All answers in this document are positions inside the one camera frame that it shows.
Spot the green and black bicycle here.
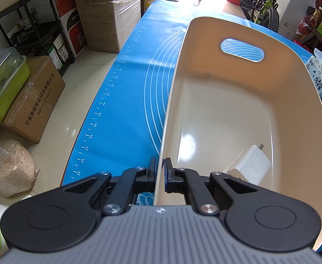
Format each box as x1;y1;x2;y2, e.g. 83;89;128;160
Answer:
239;0;280;32

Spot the red and white box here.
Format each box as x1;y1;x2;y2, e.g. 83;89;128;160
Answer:
52;0;89;59

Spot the white chest freezer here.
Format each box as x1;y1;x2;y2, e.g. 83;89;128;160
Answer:
278;0;322;43

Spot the clear bag of wood pellets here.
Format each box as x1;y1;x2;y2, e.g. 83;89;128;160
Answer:
0;139;39;197

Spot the blue silicone mat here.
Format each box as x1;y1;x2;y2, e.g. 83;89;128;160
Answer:
62;0;322;253

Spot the green container with clear lid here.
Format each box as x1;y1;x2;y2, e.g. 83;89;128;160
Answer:
0;47;31;123

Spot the black shelf cart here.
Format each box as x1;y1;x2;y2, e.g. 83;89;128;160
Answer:
0;0;75;78

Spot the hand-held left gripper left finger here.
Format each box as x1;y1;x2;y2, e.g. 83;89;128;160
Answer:
56;157;159;216

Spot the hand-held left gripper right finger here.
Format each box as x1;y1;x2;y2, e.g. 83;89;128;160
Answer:
163;158;261;216

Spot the film-wrapped cardboard box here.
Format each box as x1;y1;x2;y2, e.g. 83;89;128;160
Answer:
80;0;142;53

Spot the printed tissue pack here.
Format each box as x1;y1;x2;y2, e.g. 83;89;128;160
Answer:
304;48;322;102

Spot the brown cardboard box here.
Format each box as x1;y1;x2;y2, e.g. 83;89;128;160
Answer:
0;56;66;144

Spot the white charger plug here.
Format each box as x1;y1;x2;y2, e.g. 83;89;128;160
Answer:
223;144;271;186

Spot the beige plastic bin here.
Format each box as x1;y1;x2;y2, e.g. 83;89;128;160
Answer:
153;16;322;253

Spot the dark wooden shelf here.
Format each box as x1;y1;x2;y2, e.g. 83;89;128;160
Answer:
296;0;322;61

